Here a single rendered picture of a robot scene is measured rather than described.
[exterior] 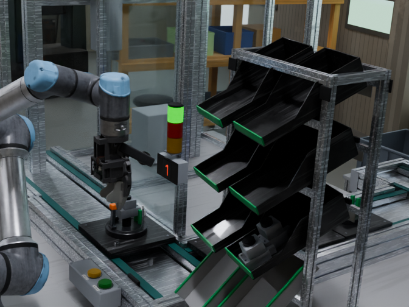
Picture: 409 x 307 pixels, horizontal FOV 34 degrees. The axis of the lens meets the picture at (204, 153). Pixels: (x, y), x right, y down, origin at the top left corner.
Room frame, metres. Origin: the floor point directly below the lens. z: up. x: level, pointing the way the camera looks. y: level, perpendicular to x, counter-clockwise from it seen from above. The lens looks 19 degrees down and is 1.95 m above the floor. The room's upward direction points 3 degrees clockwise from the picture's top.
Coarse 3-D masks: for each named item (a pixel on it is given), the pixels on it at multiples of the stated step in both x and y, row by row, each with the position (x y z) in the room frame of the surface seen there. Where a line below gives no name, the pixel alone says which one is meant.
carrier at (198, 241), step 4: (192, 240) 1.96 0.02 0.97; (196, 240) 1.96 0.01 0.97; (200, 240) 1.97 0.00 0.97; (188, 244) 1.95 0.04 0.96; (192, 244) 1.93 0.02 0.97; (196, 244) 1.93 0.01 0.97; (200, 244) 1.94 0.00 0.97; (204, 244) 1.94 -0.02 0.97; (192, 248) 1.93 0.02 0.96; (196, 248) 1.91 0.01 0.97; (200, 248) 1.91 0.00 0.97; (204, 248) 1.91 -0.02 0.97; (208, 248) 1.91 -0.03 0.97; (196, 252) 1.91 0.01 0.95; (200, 252) 1.89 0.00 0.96; (204, 252) 1.88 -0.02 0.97; (208, 252) 1.88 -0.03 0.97; (204, 256) 1.87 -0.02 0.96
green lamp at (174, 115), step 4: (168, 108) 1.99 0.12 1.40; (172, 108) 1.98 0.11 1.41; (176, 108) 1.98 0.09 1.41; (180, 108) 1.98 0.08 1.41; (168, 112) 1.99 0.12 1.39; (172, 112) 1.98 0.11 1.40; (176, 112) 1.98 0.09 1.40; (180, 112) 1.98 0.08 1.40; (168, 116) 1.99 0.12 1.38; (172, 116) 1.98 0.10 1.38; (176, 116) 1.98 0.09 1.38; (180, 116) 1.99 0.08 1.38; (168, 120) 1.99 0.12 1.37; (172, 120) 1.98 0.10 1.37; (176, 120) 1.98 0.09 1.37; (180, 120) 1.99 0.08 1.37
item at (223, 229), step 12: (228, 192) 1.62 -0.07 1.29; (228, 204) 1.62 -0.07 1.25; (240, 204) 1.63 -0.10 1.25; (204, 216) 1.59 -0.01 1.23; (216, 216) 1.60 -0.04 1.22; (228, 216) 1.59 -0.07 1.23; (240, 216) 1.57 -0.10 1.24; (252, 216) 1.50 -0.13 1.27; (192, 228) 1.57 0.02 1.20; (204, 228) 1.57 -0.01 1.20; (216, 228) 1.55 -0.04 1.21; (228, 228) 1.54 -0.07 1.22; (240, 228) 1.49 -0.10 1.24; (252, 228) 1.50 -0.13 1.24; (204, 240) 1.50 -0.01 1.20; (216, 240) 1.51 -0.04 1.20; (228, 240) 1.48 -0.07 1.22; (216, 252) 1.46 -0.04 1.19
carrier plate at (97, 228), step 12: (144, 216) 2.13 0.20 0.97; (84, 228) 2.01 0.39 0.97; (96, 228) 2.01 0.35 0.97; (156, 228) 2.04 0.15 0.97; (96, 240) 1.93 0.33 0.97; (108, 240) 1.93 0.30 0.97; (120, 240) 1.94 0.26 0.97; (132, 240) 1.94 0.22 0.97; (144, 240) 1.95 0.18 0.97; (156, 240) 1.95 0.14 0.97; (168, 240) 1.97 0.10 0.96; (108, 252) 1.86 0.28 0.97; (120, 252) 1.86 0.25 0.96; (132, 252) 1.89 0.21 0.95
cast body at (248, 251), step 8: (248, 240) 1.38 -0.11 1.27; (256, 240) 1.38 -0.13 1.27; (248, 248) 1.36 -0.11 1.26; (256, 248) 1.37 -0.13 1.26; (264, 248) 1.37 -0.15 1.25; (272, 248) 1.40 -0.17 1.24; (240, 256) 1.39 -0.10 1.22; (248, 256) 1.36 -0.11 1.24; (256, 256) 1.37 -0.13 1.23; (264, 256) 1.37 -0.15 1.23; (248, 264) 1.36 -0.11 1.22; (256, 264) 1.37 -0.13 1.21
